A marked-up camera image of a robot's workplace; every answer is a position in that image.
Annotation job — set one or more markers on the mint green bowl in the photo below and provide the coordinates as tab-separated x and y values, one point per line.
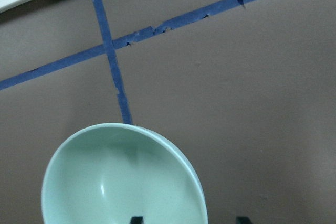
108	173

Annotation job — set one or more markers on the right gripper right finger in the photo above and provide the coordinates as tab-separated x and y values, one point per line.
243	220

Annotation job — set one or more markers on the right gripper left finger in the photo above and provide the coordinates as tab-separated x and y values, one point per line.
137	220

